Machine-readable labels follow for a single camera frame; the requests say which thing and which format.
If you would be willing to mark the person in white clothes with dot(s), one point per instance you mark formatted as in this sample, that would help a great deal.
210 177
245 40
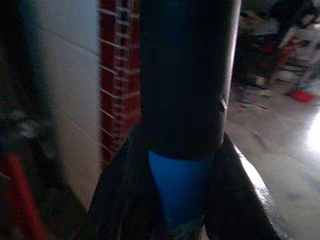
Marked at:
300 45

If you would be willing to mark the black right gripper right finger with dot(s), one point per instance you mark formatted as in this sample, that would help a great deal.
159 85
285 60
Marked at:
232 190

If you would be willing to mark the red brick pillar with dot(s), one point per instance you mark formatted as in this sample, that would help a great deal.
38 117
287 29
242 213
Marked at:
117 75

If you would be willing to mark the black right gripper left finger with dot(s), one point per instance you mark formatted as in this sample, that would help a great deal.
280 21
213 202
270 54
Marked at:
117 195

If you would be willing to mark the red plastic dustpan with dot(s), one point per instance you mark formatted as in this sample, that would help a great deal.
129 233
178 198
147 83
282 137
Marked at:
301 96

